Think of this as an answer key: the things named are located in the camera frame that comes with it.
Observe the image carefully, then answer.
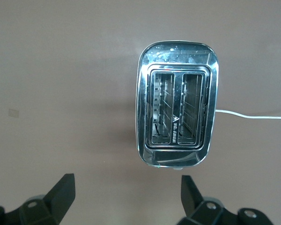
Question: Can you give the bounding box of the silver two-slot toaster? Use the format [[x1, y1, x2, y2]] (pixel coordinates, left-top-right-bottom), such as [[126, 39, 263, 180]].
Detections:
[[135, 40, 220, 171]]

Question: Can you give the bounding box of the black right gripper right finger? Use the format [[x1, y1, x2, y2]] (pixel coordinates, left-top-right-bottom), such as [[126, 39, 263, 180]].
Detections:
[[177, 174, 276, 225]]

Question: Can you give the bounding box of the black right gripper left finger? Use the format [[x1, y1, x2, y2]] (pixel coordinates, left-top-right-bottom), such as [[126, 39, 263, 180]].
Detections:
[[0, 173, 76, 225]]

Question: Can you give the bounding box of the white toaster power cable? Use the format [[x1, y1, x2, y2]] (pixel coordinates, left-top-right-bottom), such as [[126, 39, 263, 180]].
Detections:
[[214, 109, 281, 120]]

